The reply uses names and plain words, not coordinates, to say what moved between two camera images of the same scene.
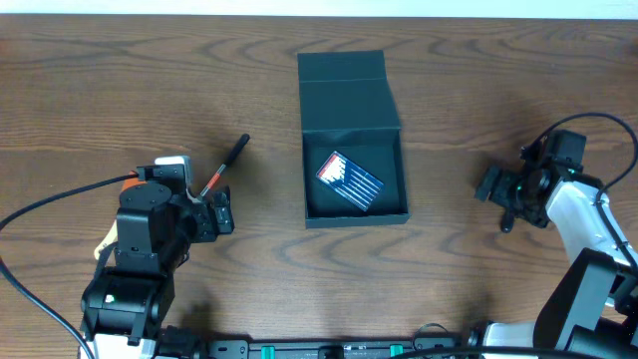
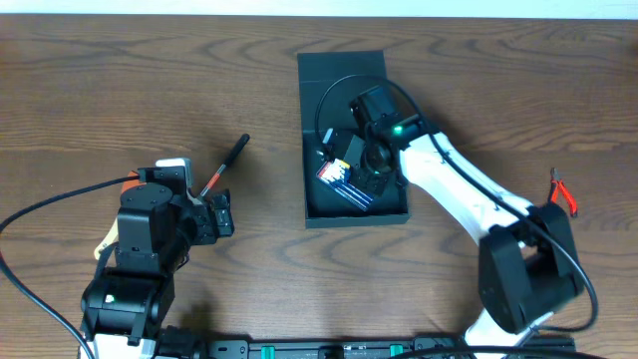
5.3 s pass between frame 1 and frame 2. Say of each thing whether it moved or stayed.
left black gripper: stayed
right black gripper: moved
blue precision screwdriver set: stayed
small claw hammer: stayed
